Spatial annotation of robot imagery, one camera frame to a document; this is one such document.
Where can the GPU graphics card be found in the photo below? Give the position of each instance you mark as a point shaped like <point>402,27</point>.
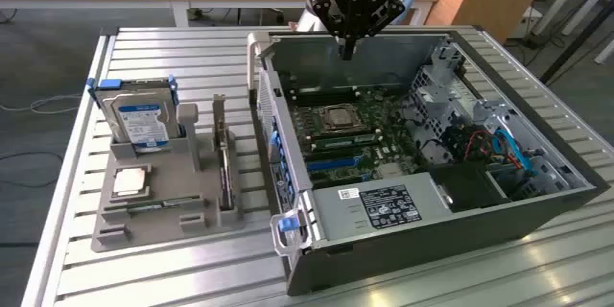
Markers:
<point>224,163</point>

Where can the metal drive cage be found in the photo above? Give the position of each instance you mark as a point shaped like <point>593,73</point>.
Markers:
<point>437,113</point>

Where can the CPU seated in socket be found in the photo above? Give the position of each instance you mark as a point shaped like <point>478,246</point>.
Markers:
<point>340,117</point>

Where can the metal CPU socket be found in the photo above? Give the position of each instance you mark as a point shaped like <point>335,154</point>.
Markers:
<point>323,122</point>

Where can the green motherboard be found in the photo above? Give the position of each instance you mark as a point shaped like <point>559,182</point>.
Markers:
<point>383,134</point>

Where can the long black expansion slot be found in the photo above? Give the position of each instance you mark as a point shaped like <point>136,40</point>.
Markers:
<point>331,154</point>

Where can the silver chipset heat sink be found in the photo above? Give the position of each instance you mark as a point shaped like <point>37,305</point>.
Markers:
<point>395,170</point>

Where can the blue expansion slot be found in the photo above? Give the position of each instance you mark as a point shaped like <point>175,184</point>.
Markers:
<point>332,165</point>

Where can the blue disk carrier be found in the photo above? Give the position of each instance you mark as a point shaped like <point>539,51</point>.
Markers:
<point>108,84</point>

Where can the silver hard disk blue label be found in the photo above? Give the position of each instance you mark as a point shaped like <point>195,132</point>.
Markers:
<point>139,120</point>

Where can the black air shroud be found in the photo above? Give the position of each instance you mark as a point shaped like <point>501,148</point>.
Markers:
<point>461,184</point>

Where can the metal disk bay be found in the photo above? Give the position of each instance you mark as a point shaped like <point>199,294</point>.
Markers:
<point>551,174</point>

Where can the grey printed parts rack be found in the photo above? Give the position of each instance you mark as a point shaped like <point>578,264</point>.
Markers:
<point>167,177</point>

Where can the grey power supply unit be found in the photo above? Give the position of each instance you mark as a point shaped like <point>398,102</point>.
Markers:
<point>335,220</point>

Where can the blue case release latch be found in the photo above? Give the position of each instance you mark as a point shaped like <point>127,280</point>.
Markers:
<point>286,224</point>

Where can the loose silver CPU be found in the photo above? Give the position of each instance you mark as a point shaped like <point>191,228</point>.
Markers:
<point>130,181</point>

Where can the loose green RAM stick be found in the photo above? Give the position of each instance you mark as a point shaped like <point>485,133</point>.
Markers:
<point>154,205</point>

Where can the black grey PC case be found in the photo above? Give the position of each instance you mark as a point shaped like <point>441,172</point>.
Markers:
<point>431,249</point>

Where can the white table frame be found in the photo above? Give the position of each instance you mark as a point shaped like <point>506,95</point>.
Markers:
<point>605,50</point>

